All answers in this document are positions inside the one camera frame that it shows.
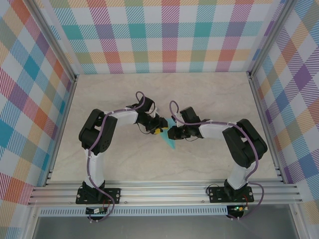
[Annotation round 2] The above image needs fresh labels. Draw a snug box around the small black circuit board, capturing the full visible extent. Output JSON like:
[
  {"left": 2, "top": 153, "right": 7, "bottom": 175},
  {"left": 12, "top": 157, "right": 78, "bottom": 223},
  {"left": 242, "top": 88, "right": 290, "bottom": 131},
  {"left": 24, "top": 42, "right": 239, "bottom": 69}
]
[{"left": 85, "top": 207, "right": 108, "bottom": 215}]

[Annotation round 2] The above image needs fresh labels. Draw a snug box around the aluminium frame post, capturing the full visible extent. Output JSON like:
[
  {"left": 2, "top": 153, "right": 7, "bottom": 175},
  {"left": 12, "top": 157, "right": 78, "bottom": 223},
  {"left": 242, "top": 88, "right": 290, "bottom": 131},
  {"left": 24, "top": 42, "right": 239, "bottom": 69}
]
[
  {"left": 246, "top": 0, "right": 295, "bottom": 78},
  {"left": 26, "top": 0, "right": 78, "bottom": 82}
]

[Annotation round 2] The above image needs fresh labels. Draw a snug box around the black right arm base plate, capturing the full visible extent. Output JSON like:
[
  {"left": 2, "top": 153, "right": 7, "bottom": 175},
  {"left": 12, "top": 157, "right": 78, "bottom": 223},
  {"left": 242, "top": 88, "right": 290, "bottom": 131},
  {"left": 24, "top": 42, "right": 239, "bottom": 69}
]
[{"left": 208, "top": 186, "right": 254, "bottom": 204}]

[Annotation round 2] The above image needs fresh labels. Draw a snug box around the aluminium crossbar rail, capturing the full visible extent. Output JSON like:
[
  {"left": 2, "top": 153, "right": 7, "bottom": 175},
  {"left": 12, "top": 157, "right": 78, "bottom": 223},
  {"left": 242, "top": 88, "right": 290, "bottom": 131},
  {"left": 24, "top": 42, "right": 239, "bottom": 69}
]
[{"left": 27, "top": 180, "right": 304, "bottom": 207}]

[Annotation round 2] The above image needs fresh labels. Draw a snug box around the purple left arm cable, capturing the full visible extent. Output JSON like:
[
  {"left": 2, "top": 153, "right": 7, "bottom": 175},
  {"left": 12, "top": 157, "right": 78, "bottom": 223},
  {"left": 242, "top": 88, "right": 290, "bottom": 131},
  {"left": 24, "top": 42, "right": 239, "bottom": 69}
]
[{"left": 86, "top": 91, "right": 147, "bottom": 223}]

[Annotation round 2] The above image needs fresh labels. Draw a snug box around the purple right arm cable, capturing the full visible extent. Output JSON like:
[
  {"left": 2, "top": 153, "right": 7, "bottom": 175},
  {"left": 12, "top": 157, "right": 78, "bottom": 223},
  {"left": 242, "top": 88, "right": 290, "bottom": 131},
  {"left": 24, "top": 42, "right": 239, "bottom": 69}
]
[{"left": 169, "top": 101, "right": 265, "bottom": 221}]

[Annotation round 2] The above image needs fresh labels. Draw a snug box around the circuit board with lit LED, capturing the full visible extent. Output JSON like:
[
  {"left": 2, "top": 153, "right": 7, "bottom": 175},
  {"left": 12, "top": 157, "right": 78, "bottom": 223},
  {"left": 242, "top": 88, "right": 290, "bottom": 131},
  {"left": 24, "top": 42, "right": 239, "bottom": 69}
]
[{"left": 230, "top": 205, "right": 250, "bottom": 213}]

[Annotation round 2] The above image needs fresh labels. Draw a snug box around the grey metal panel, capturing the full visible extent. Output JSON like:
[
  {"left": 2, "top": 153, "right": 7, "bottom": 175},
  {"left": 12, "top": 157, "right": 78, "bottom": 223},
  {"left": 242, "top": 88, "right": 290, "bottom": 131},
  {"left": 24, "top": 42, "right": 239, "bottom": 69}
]
[{"left": 32, "top": 215, "right": 300, "bottom": 239}]

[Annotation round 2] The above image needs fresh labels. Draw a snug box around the slotted grey cable duct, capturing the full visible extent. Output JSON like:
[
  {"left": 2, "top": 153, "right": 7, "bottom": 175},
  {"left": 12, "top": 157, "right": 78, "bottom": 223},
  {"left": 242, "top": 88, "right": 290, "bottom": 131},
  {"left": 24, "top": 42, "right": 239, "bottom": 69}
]
[{"left": 39, "top": 208, "right": 229, "bottom": 217}]

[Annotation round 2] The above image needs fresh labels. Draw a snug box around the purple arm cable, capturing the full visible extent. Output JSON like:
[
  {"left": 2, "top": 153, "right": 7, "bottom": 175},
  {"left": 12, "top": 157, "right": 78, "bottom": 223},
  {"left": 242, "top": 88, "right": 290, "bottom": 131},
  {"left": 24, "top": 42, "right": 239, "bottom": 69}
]
[
  {"left": 169, "top": 101, "right": 265, "bottom": 221},
  {"left": 86, "top": 91, "right": 147, "bottom": 223}
]

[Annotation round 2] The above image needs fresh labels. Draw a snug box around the teal cloth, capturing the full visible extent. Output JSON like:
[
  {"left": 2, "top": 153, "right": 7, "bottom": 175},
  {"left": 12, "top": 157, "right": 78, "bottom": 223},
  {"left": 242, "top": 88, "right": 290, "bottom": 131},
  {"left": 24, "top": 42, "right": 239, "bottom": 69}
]
[{"left": 160, "top": 119, "right": 177, "bottom": 150}]

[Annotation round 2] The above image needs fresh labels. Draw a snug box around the aluminium side rail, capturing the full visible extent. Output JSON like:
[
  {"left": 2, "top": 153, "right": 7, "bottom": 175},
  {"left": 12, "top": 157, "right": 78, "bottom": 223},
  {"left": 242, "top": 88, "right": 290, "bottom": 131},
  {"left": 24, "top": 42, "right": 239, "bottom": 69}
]
[
  {"left": 248, "top": 71, "right": 286, "bottom": 184},
  {"left": 43, "top": 74, "right": 79, "bottom": 186}
]

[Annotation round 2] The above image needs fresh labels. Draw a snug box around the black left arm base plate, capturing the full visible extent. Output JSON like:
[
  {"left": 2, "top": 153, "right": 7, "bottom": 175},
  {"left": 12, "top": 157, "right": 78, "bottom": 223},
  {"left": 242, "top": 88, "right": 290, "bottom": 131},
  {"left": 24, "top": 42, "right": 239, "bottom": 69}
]
[{"left": 76, "top": 187, "right": 122, "bottom": 205}]

